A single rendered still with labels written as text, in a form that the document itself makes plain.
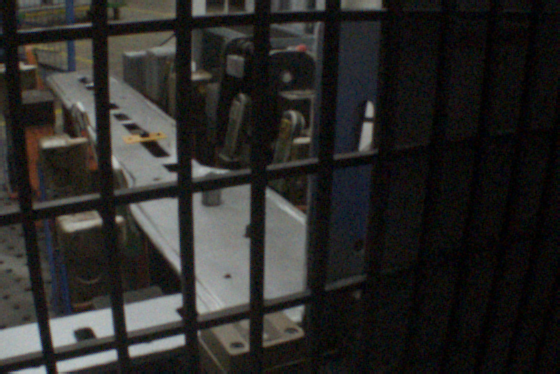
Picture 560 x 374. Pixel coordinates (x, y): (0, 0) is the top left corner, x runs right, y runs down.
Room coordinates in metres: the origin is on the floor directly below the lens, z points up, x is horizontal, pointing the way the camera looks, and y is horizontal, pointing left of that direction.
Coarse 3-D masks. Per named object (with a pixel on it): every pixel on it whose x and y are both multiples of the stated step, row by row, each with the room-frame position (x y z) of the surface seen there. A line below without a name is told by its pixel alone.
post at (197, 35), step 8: (200, 32) 1.79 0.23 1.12; (208, 32) 1.79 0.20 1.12; (192, 40) 1.84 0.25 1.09; (200, 40) 1.79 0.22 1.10; (208, 40) 1.79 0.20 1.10; (216, 40) 1.80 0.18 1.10; (192, 48) 1.84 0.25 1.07; (200, 48) 1.79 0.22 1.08; (208, 48) 1.79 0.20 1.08; (216, 48) 1.80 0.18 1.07; (200, 56) 1.78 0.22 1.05; (208, 56) 1.79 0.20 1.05; (216, 56) 1.80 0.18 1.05; (200, 64) 1.78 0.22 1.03; (208, 64) 1.79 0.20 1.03; (216, 64) 1.80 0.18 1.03; (208, 72) 1.80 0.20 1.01; (208, 152) 1.80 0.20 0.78; (208, 160) 1.80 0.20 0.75
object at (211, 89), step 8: (208, 88) 1.36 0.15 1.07; (216, 88) 1.33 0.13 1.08; (208, 96) 1.36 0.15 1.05; (208, 104) 1.36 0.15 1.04; (208, 112) 1.36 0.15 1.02; (208, 120) 1.35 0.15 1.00; (208, 128) 1.35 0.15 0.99; (208, 136) 1.36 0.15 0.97; (216, 152) 1.34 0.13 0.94; (216, 160) 1.34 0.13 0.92; (216, 168) 1.34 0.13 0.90
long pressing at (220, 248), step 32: (64, 96) 1.57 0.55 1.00; (128, 96) 1.56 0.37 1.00; (160, 128) 1.30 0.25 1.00; (128, 160) 1.11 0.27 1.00; (160, 160) 1.11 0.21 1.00; (192, 160) 1.11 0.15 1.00; (224, 192) 0.98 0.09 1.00; (160, 224) 0.85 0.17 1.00; (224, 224) 0.86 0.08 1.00; (288, 224) 0.87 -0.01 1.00; (224, 256) 0.77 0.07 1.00; (288, 256) 0.77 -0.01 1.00; (224, 288) 0.69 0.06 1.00; (288, 288) 0.69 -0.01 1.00
